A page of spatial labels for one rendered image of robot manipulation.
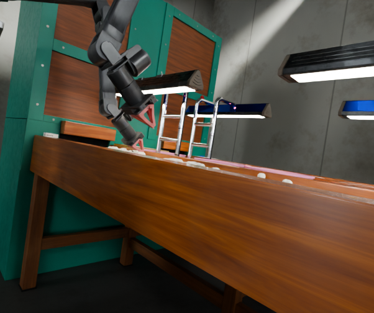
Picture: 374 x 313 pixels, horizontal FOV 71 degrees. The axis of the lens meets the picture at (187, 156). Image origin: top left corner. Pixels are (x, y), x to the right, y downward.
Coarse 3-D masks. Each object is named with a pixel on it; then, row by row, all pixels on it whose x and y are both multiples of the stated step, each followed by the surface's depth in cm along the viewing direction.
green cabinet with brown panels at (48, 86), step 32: (160, 0) 178; (32, 32) 140; (64, 32) 139; (128, 32) 165; (160, 32) 181; (192, 32) 202; (32, 64) 134; (64, 64) 141; (160, 64) 183; (192, 64) 205; (32, 96) 131; (64, 96) 143; (96, 96) 155; (160, 96) 186; (192, 96) 208
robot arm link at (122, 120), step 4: (120, 112) 112; (116, 116) 111; (120, 116) 111; (124, 116) 114; (128, 116) 113; (112, 120) 112; (116, 120) 110; (120, 120) 110; (124, 120) 111; (116, 124) 110; (120, 124) 110; (124, 124) 111; (128, 124) 113; (116, 128) 113; (120, 128) 111; (124, 128) 112
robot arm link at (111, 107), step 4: (108, 104) 106; (112, 104) 107; (108, 108) 106; (112, 108) 107; (116, 108) 108; (120, 108) 113; (112, 112) 107; (116, 112) 108; (108, 116) 113; (112, 116) 108
